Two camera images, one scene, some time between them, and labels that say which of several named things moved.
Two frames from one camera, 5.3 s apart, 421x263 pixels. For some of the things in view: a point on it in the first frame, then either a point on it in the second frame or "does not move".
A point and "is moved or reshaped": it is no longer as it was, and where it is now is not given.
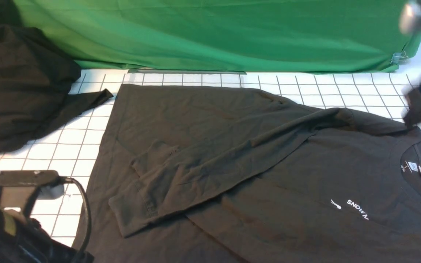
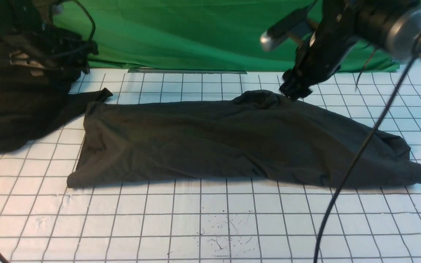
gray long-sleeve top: x=191 y=173 is moved or reshaped
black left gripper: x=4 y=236 -> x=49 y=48
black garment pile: x=24 y=81 does not move
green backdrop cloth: x=316 y=36 does not move
